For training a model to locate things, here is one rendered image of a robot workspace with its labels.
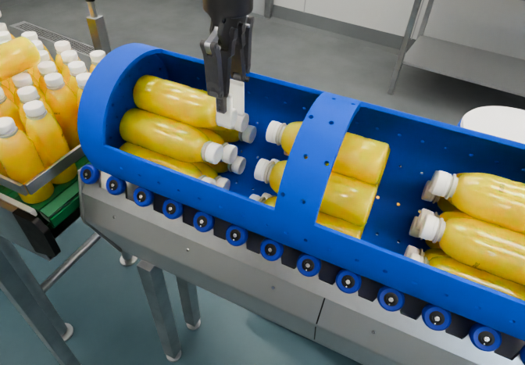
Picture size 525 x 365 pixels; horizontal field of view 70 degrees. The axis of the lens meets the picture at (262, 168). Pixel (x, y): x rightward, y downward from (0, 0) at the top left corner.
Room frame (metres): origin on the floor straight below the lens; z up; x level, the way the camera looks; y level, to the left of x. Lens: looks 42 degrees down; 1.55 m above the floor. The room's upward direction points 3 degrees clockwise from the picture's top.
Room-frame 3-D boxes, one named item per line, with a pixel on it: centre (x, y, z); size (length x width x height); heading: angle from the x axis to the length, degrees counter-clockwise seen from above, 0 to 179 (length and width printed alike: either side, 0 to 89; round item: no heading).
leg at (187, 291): (0.74, 0.26, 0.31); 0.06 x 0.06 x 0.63; 67
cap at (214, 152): (0.54, 0.09, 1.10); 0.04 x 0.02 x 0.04; 157
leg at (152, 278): (0.61, 0.31, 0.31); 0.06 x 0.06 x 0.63; 67
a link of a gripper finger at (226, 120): (0.56, 0.07, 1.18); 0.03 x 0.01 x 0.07; 67
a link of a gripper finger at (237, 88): (0.60, 0.05, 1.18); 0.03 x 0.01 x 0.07; 67
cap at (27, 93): (0.73, 0.53, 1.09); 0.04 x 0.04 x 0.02
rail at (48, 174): (0.73, 0.42, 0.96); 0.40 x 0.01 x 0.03; 157
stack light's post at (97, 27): (1.19, 0.55, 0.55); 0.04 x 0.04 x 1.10; 67
